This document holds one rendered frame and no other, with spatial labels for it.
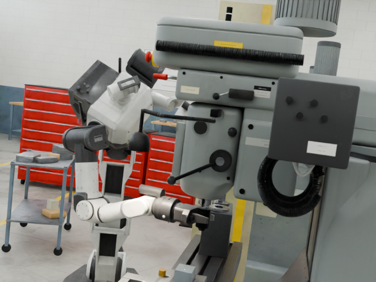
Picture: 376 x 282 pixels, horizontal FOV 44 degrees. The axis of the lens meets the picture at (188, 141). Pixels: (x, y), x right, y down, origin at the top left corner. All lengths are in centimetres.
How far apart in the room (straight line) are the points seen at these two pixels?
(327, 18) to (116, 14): 1011
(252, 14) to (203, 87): 192
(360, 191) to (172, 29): 75
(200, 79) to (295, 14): 35
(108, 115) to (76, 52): 986
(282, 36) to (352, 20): 933
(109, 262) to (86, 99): 91
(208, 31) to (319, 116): 47
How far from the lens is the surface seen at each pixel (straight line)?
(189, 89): 150
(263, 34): 147
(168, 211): 167
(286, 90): 121
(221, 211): 200
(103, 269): 250
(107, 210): 183
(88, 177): 189
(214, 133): 151
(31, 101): 707
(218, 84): 148
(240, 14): 337
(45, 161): 455
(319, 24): 151
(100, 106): 195
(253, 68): 146
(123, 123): 193
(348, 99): 122
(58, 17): 1208
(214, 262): 197
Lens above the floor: 167
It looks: 6 degrees down
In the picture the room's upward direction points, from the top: 7 degrees clockwise
